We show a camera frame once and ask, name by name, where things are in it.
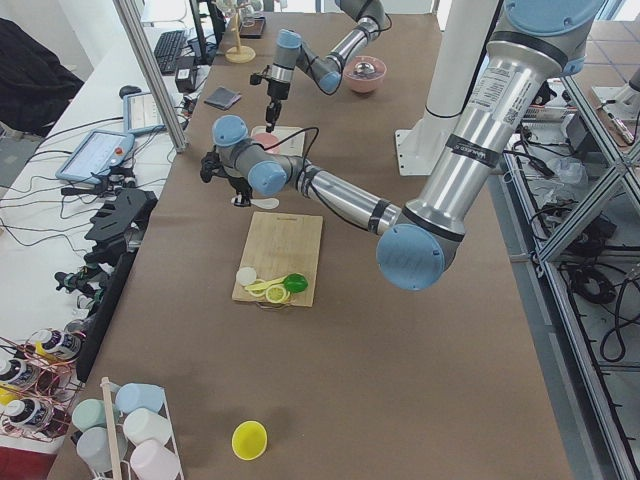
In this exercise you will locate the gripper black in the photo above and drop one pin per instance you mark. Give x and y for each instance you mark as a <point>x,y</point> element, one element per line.
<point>238,184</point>
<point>275,90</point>

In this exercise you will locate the small pink bowl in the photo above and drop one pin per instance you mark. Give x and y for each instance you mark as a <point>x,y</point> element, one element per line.
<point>268,141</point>

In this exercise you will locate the white ceramic spoon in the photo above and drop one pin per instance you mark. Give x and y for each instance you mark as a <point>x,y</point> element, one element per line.
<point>266,203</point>

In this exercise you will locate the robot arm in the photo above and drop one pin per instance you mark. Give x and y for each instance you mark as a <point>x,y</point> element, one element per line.
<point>292,53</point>
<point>533,41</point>

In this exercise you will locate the large pink ice bowl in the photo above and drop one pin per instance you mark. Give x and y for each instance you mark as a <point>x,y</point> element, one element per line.
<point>364,86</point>

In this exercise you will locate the grey folded cloth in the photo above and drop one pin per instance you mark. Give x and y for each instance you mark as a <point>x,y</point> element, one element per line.
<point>222,98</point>

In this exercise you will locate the wooden cutting board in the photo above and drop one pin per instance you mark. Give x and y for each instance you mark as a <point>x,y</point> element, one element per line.
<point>279,244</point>

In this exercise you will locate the wooden mug tree stand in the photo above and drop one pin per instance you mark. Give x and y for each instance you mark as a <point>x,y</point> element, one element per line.
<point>236,12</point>

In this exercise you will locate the green lime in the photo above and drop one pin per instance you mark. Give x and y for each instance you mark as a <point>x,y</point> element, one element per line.
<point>295,283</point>

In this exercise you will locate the black power adapter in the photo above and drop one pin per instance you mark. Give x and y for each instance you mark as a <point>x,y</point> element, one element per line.
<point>186,74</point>

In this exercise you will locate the lemon half slice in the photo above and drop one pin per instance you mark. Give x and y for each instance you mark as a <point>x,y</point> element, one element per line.
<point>277,294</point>

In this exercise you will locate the black keyboard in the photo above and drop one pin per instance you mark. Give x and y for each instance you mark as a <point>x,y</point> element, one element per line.
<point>168,49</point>

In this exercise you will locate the black tool holder stand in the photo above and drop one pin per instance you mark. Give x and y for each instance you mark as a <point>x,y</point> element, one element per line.
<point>109,225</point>

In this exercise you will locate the teach pendant tablet far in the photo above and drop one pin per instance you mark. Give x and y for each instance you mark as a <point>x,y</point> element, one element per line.
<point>141,114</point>

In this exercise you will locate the teach pendant tablet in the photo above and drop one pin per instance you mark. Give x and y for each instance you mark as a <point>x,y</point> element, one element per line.
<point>96,155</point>
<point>141,114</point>

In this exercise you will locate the teach pendant tablet near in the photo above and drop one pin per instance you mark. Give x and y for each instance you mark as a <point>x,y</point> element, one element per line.
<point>96,155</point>

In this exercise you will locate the blue plastic cup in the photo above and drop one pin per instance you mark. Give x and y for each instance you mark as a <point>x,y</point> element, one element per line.
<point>133,396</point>

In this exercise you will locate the yellow plastic cup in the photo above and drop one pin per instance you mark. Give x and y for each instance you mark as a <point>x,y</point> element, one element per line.
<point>249,440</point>

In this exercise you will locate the white plastic cup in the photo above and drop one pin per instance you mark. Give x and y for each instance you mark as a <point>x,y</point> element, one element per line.
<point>143,424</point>

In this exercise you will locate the green plastic cup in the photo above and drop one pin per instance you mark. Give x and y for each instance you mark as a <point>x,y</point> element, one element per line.
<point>89,413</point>

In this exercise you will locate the pink plastic cup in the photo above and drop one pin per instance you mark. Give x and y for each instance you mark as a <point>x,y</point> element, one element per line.
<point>152,460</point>

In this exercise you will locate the grey plastic cup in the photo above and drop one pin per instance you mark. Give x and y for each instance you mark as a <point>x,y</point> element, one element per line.
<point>93,448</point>

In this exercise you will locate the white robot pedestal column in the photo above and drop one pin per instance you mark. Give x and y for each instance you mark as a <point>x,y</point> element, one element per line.
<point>461,55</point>

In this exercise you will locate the aluminium frame post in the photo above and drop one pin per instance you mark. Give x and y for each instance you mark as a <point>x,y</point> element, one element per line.
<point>129,18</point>

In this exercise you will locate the white wire cup rack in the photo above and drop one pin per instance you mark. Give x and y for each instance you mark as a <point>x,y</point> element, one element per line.
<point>120,447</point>

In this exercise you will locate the copper wire bottle rack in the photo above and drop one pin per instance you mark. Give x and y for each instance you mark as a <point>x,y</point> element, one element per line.
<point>39,384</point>

